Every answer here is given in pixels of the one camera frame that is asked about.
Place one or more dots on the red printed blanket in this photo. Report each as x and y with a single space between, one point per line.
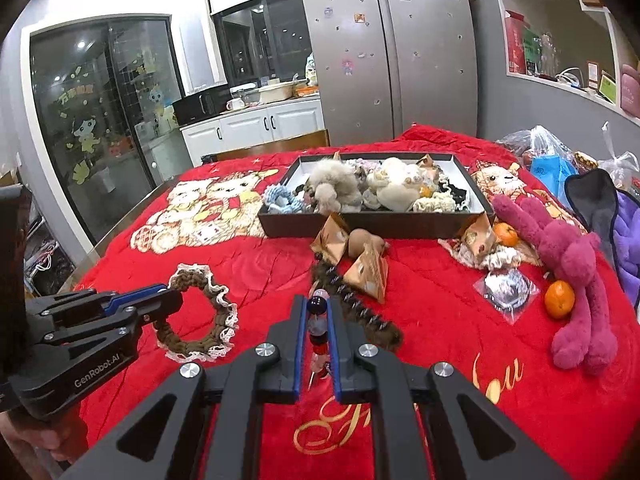
440 370

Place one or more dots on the plastic bag of dark food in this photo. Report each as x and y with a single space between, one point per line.
530 142

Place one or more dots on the white kitchen cabinet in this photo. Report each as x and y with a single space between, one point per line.
260 125

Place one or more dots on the black scrunchie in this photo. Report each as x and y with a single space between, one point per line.
456 190

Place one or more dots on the person's left hand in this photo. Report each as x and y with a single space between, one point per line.
47 437

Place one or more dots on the brown lace-trimmed crochet scrunchie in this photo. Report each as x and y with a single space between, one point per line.
220 305

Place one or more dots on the green box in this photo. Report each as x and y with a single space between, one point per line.
531 50

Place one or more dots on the pink plush rabbit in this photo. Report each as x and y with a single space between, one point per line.
570 260

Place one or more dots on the tangerine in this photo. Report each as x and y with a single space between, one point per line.
559 299
507 234

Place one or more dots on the dark kitchen window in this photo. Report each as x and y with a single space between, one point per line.
260 40

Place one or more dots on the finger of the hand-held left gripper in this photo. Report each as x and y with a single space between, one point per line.
135 296
155 307

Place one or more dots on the snack bag on counter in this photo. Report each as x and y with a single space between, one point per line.
312 67

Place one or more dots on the white mug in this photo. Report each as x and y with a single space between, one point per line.
234 105

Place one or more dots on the cream plush toy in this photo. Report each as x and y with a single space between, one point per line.
395 185

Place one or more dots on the red gift box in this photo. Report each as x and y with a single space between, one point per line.
515 45

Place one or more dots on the beaded hair pin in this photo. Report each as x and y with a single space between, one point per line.
319 317

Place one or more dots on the fluffy grey-cream pompom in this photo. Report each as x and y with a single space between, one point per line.
332 185

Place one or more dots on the green card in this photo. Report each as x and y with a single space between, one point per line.
608 87

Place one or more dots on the triangular snack packet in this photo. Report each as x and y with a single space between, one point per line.
332 241
371 271
477 241
428 162

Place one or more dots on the dark grey cloth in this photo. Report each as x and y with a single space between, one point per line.
592 205

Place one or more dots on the pink box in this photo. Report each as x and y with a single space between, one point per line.
631 87

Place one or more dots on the glass sliding door with stickers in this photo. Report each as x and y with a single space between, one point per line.
100 120

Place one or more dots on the purple fleece cloth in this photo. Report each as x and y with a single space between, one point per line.
627 230

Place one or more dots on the silver double-door refrigerator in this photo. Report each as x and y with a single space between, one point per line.
390 50

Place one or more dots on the white basin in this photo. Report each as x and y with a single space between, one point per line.
275 92

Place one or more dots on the white lace scrunchie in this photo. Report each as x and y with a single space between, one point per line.
435 203

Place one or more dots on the long brown fuzzy hair band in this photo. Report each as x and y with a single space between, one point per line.
372 327

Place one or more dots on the clear bag with hair accessory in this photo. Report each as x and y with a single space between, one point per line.
506 290

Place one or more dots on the black shallow box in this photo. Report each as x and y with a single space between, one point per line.
360 224

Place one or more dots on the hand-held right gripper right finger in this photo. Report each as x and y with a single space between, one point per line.
336 365

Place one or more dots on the blue plastic bag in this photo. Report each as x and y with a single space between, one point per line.
550 172

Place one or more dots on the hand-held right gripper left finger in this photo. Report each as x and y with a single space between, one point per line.
299 350

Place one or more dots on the black microwave oven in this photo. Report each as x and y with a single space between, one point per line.
200 105

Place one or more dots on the white wall shelf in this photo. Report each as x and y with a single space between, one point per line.
560 85

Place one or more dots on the blue crochet scrunchie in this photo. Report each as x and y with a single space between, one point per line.
280 200

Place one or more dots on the clear knotted plastic bag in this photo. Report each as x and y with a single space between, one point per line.
620 162

